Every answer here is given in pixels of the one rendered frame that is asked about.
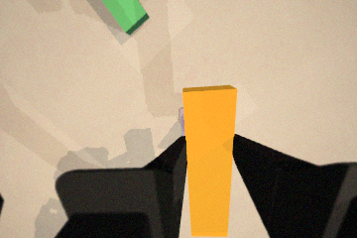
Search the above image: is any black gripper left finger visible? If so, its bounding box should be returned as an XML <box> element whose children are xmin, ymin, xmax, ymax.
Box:
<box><xmin>55</xmin><ymin>136</ymin><xmax>187</xmax><ymax>238</ymax></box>

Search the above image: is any green rectangular block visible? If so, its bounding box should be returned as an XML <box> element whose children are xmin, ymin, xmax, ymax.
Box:
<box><xmin>102</xmin><ymin>0</ymin><xmax>150</xmax><ymax>35</ymax></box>

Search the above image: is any orange bar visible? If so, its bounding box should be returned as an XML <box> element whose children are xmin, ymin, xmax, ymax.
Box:
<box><xmin>182</xmin><ymin>85</ymin><xmax>237</xmax><ymax>236</ymax></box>

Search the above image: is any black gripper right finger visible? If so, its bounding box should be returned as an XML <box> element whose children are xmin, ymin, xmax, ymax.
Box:
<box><xmin>232</xmin><ymin>134</ymin><xmax>357</xmax><ymax>238</ymax></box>

